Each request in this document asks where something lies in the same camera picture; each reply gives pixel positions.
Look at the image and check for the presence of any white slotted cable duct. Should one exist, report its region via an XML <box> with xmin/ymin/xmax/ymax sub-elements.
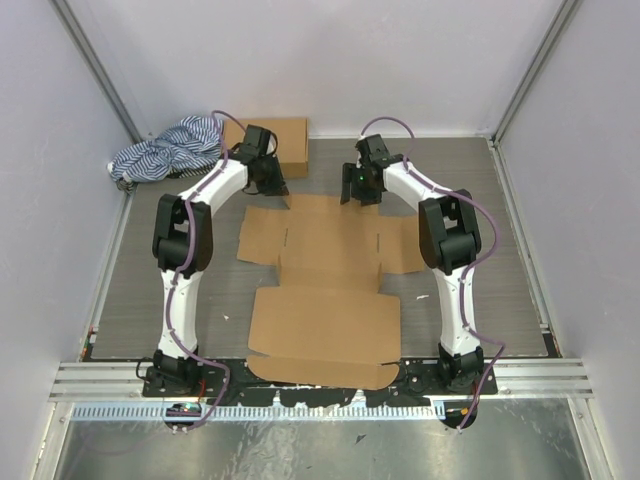
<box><xmin>70</xmin><ymin>402</ymin><xmax>445</xmax><ymax>423</ymax></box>

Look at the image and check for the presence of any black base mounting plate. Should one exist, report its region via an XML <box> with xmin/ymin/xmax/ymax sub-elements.
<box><xmin>136</xmin><ymin>358</ymin><xmax>497</xmax><ymax>408</ymax></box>

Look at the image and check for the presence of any brown cardboard box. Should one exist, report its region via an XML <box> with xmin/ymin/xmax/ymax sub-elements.
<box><xmin>237</xmin><ymin>194</ymin><xmax>425</xmax><ymax>365</ymax></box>
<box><xmin>240</xmin><ymin>117</ymin><xmax>308</xmax><ymax>180</ymax></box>

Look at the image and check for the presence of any blue white striped cloth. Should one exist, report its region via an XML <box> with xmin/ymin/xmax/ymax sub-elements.
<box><xmin>107</xmin><ymin>116</ymin><xmax>223</xmax><ymax>192</ymax></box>

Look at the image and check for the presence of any right aluminium corner post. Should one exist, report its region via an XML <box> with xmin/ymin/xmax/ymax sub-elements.
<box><xmin>488</xmin><ymin>0</ymin><xmax>582</xmax><ymax>145</ymax></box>

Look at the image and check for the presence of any aluminium front frame rail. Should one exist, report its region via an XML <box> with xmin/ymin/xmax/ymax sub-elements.
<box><xmin>49</xmin><ymin>355</ymin><xmax>593</xmax><ymax>402</ymax></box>

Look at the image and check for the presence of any aluminium corner post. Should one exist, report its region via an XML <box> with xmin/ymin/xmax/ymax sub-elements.
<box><xmin>488</xmin><ymin>0</ymin><xmax>582</xmax><ymax>145</ymax></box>
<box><xmin>49</xmin><ymin>0</ymin><xmax>143</xmax><ymax>143</ymax></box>

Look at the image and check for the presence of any closed brown cardboard box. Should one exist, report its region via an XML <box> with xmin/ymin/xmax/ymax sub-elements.
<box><xmin>240</xmin><ymin>117</ymin><xmax>308</xmax><ymax>180</ymax></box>

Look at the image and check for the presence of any left aluminium corner post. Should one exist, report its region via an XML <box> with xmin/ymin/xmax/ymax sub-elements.
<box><xmin>49</xmin><ymin>0</ymin><xmax>143</xmax><ymax>143</ymax></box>

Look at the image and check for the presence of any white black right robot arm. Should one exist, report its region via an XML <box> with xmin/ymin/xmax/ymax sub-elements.
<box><xmin>340</xmin><ymin>134</ymin><xmax>485</xmax><ymax>395</ymax></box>

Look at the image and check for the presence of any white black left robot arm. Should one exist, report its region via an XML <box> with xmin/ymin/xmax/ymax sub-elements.
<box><xmin>141</xmin><ymin>125</ymin><xmax>288</xmax><ymax>397</ymax></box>

